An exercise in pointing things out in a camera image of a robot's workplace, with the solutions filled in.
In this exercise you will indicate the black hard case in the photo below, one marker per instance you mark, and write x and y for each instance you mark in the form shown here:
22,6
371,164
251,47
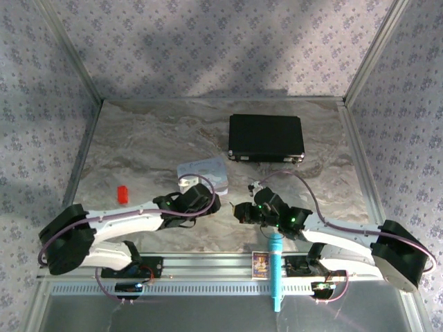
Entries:
266,136

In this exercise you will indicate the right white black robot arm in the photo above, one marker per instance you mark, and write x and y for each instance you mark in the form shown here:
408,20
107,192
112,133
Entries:
339,235

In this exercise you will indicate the blue toy microphone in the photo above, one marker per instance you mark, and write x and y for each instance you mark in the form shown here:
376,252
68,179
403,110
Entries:
275,263

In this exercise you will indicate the small picture card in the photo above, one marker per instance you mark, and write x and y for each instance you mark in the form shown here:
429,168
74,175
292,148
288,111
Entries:
260,265

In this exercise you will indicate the red plastic block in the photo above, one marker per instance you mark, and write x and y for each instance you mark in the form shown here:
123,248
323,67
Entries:
123,195

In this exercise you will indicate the right controller board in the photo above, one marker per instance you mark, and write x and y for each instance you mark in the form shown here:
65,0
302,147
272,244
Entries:
323,287

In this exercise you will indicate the controller board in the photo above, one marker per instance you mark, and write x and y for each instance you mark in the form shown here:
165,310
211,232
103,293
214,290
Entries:
128,287
323,287

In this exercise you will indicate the left controller board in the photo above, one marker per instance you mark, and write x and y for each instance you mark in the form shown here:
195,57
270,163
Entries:
128,287

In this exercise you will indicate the sheet metal shelf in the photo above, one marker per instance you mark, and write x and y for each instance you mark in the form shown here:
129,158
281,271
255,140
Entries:
221,316

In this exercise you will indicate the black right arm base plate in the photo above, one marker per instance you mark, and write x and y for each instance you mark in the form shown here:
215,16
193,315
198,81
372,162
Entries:
294,266

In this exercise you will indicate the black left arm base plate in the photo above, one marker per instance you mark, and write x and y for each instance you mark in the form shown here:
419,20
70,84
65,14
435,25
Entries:
155,264

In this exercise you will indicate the aluminium mounting rail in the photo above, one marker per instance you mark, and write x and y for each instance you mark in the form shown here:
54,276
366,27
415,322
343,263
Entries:
207,266

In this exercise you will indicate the aluminium side rail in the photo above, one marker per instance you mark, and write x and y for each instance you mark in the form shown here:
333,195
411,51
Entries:
363,166
81,173

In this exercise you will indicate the aluminium frame post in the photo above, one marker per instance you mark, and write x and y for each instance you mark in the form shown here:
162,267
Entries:
377,48
69,48

